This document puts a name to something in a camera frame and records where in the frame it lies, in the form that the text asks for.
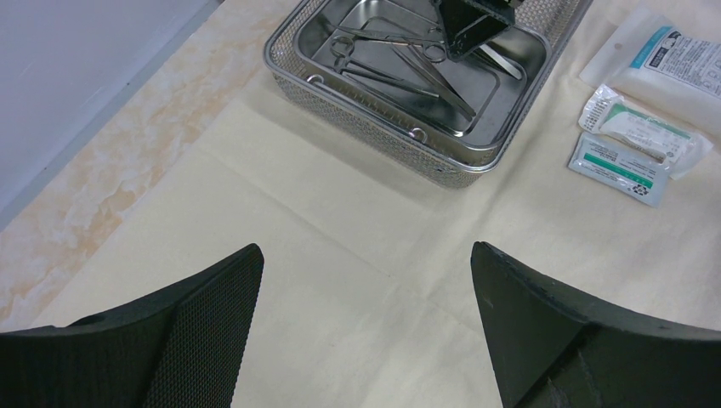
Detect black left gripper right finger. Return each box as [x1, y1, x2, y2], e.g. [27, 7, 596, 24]
[470, 242, 720, 407]

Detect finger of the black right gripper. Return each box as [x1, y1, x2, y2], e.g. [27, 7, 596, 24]
[432, 0, 516, 62]

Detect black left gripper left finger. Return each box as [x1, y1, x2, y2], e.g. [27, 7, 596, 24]
[1, 244, 264, 407]

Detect steel forceps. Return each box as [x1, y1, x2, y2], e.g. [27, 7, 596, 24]
[338, 25, 478, 121]

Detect small steel instrument tray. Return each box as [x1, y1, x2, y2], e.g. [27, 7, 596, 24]
[292, 1, 548, 166]

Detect large steel tray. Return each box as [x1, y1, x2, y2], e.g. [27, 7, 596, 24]
[264, 1, 590, 189]

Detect beige wrapping cloth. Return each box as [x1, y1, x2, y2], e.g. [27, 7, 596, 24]
[35, 1, 720, 407]

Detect teal white sterile packet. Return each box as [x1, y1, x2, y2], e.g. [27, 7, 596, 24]
[568, 132, 670, 207]

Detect blue white sterile pouch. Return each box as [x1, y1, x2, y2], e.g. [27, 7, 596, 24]
[580, 5, 720, 139]

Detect steel tweezers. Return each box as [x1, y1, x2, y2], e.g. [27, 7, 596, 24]
[479, 44, 524, 80]

